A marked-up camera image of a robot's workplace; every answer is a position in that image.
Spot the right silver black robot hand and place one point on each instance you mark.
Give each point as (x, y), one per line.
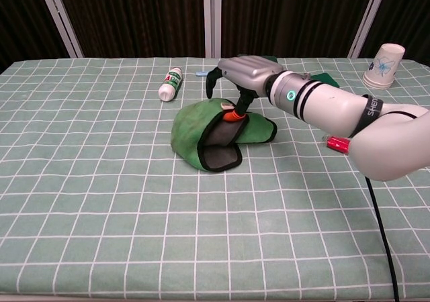
(250, 72)

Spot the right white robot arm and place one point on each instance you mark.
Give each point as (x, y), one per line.
(329, 104)

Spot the light blue pen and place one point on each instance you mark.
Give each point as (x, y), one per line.
(200, 74)

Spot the dark curtain panel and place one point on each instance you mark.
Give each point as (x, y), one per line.
(20, 13)
(413, 10)
(289, 13)
(134, 13)

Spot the plain green yellow sponge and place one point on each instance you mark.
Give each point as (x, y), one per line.
(327, 80)

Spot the white bottle green label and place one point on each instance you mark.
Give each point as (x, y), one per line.
(169, 85)

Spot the red candy clear wrapper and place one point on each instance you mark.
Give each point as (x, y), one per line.
(337, 144)

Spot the green checked tablecloth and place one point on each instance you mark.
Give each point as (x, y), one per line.
(168, 231)

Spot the white partition frame post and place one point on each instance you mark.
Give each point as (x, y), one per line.
(212, 16)
(60, 16)
(367, 20)

